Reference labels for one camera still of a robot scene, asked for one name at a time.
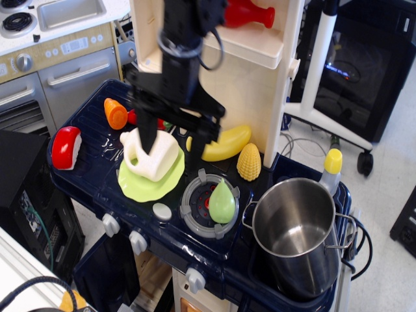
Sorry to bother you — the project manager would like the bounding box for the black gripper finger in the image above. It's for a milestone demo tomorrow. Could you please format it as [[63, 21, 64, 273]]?
[[135, 102, 159, 155], [185, 116, 220, 177]]

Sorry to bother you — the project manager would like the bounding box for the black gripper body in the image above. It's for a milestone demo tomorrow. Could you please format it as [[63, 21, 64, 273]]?
[[126, 53, 225, 130]]

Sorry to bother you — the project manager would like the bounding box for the red and white toy sushi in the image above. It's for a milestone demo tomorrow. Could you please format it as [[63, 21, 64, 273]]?
[[51, 126, 82, 170]]

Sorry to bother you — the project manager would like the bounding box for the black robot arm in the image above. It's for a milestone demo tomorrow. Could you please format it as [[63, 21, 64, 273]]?
[[127, 1, 228, 177]]

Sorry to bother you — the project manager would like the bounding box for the stainless steel pot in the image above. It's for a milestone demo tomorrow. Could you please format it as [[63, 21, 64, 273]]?
[[248, 177, 353, 301]]

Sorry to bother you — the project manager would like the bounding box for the red toy chili pepper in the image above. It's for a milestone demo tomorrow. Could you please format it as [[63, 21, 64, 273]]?
[[127, 109, 172, 131]]

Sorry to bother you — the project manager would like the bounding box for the orange toy carrot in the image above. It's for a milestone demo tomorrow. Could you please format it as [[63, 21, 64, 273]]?
[[104, 97, 128, 130]]

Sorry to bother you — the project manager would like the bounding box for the yellow toy banana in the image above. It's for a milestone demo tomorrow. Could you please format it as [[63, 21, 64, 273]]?
[[185, 125, 252, 162]]

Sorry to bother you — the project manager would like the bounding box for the cream toy milk jug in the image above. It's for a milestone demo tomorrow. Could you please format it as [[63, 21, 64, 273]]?
[[120, 128, 179, 182]]

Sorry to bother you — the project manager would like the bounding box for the yellow toy corn cob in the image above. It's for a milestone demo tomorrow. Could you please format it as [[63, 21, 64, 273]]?
[[237, 143, 261, 182]]

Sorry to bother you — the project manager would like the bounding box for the cream toy kitchen shelf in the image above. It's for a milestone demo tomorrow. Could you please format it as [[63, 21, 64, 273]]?
[[131, 1, 304, 168]]

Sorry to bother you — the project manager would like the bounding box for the light green toy plate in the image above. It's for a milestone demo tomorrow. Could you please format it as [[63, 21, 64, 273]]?
[[118, 149, 185, 203]]

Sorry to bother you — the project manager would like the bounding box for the light green toy pear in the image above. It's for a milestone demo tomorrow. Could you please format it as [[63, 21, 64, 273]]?
[[209, 179, 235, 224]]

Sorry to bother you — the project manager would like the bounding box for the grey toy stove burner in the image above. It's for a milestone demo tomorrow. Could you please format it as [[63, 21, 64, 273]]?
[[179, 169, 240, 240]]

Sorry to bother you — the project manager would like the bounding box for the navy blue toy kitchen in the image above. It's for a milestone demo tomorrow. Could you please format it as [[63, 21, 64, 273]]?
[[51, 79, 351, 311]]

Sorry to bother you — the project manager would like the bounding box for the grey round toy button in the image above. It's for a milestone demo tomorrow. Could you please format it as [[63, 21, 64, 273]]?
[[152, 202, 172, 222]]

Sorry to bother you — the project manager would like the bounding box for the red toy ketchup bottle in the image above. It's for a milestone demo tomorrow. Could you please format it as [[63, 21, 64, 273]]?
[[224, 0, 276, 29]]

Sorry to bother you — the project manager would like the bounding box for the white rolling stand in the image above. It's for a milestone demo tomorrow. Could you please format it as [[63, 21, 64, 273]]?
[[283, 0, 374, 177]]

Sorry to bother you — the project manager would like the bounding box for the grey toy knob left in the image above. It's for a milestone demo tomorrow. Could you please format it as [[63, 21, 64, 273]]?
[[102, 213, 120, 237]]

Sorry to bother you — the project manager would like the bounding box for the grey toy knob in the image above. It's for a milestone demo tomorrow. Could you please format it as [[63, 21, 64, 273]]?
[[185, 267, 206, 294], [102, 213, 120, 237], [129, 231, 148, 255]]

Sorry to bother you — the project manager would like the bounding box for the grey toy knob middle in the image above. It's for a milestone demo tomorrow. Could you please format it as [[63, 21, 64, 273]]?
[[129, 231, 148, 255]]

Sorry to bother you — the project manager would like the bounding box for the yellow capped clear bottle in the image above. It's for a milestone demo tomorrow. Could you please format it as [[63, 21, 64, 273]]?
[[319, 148, 343, 196]]

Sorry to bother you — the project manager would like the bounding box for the black computer case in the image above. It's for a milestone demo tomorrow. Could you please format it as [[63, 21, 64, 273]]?
[[1, 131, 85, 283]]

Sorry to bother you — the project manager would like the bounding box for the grey toy knob right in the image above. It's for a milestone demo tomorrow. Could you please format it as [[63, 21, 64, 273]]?
[[185, 267, 206, 294]]

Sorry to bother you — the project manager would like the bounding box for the black monitor screen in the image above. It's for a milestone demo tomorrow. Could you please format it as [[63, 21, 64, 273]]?
[[289, 0, 416, 143]]

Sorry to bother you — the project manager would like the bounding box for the yellow object bottom left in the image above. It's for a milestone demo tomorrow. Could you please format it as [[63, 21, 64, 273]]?
[[59, 290, 87, 312]]

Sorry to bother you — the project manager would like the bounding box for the black cable by pot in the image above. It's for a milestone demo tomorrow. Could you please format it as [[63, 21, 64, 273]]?
[[340, 214, 374, 282]]

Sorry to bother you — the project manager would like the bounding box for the black braided cable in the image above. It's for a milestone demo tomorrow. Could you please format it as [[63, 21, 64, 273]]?
[[0, 276, 79, 312]]

